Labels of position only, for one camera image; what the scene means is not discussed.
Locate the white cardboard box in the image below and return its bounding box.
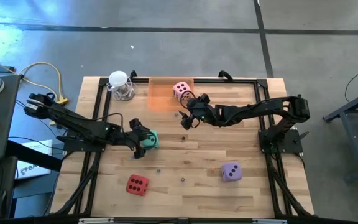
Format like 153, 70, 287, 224
16, 139, 54, 180

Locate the large purple foam die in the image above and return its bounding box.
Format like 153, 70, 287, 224
221, 162, 243, 183

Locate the large green foam die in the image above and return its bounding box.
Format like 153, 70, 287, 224
140, 129, 160, 151

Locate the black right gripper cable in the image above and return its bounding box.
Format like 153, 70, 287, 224
180, 90, 198, 108

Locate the orange translucent plastic bin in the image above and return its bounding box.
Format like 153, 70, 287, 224
147, 77, 195, 112

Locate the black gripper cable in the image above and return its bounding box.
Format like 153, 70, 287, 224
91, 112, 126, 134
180, 90, 198, 108

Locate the large pink foam die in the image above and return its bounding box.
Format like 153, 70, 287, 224
172, 81, 191, 102

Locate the grey metal bracket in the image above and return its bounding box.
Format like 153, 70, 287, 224
78, 217, 115, 224
252, 218, 288, 224

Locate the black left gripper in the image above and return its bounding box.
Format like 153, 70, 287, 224
121, 124, 153, 160

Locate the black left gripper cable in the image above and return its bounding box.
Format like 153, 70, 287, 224
91, 112, 126, 134

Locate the white lamp cable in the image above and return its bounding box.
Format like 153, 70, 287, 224
106, 77, 138, 102

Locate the large red foam die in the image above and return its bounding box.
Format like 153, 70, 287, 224
126, 174, 150, 197

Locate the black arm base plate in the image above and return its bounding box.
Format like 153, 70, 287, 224
258, 129, 304, 154
63, 135, 107, 152

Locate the yellow cable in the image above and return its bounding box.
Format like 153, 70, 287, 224
0, 52, 70, 105

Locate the dark grey metal cart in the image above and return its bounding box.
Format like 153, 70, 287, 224
323, 85, 358, 183

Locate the black aluminium table frame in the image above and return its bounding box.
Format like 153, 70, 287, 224
50, 76, 316, 218

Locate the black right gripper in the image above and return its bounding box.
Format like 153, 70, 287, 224
178, 98, 213, 131

